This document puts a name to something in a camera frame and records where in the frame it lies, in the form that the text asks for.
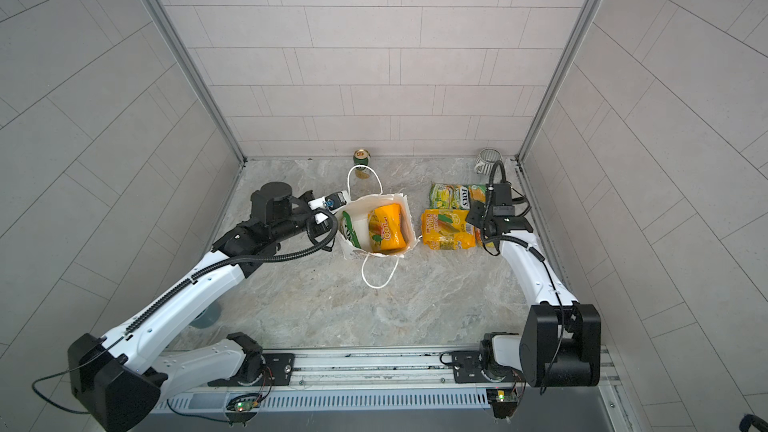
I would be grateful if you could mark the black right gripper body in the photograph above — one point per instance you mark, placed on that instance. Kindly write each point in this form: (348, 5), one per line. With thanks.
(481, 215)

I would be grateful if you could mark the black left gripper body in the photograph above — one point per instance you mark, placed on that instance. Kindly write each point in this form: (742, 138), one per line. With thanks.
(324, 223)

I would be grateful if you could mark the white printed paper bag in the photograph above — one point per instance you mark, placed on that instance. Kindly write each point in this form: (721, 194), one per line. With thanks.
(359, 209)

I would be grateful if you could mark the yellow corn snack bag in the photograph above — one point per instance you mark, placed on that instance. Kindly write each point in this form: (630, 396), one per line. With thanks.
(447, 229)

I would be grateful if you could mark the green colourful snack bag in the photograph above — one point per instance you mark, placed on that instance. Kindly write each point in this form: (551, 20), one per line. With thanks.
(450, 196)

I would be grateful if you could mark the narrow green snack packet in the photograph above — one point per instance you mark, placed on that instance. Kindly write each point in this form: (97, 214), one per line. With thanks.
(349, 232)

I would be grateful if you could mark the green chip snack bag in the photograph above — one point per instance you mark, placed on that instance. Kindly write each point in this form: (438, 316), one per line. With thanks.
(477, 193)

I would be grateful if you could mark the pink red snack bag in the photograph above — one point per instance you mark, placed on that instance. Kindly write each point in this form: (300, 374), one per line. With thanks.
(479, 240)

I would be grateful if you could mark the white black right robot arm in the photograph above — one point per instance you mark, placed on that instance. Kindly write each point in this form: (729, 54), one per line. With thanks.
(561, 340)

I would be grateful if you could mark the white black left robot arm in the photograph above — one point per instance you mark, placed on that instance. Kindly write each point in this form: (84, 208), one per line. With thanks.
(122, 375)

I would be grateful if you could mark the yellow orange snack bag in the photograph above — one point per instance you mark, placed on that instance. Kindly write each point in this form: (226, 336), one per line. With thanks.
(385, 229)

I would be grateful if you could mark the green gold drink can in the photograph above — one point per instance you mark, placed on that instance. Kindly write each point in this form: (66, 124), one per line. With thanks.
(361, 160)

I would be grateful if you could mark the teal ceramic cup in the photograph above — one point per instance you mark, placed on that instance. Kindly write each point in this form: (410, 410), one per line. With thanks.
(208, 317)

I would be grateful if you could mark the right controller circuit board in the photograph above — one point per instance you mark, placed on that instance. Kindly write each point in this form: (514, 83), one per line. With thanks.
(503, 402)

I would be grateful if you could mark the controller circuit board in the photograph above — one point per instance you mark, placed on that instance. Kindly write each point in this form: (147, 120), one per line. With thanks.
(503, 402)
(246, 403)

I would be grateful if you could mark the left controller circuit board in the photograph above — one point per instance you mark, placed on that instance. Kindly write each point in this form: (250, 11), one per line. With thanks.
(246, 403)

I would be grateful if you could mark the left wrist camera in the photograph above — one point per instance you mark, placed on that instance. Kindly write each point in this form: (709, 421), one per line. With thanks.
(331, 202)

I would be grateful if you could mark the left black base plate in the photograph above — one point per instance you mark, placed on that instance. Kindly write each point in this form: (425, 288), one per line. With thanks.
(273, 369)

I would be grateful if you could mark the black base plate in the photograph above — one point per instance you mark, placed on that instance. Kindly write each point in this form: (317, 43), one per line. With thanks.
(273, 369)
(467, 368)

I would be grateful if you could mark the aluminium mounting rail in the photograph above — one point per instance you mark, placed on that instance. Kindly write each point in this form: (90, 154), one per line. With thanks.
(368, 369)

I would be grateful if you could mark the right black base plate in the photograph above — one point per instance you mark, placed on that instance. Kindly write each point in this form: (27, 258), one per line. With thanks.
(467, 368)

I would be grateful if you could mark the right aluminium corner post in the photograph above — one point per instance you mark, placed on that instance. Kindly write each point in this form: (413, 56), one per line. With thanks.
(580, 29)

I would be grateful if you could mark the aluminium corner post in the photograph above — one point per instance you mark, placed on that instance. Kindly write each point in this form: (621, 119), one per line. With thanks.
(191, 72)
(580, 29)

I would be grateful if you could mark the left aluminium corner post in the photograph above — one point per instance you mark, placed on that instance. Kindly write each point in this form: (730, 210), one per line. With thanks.
(191, 72)

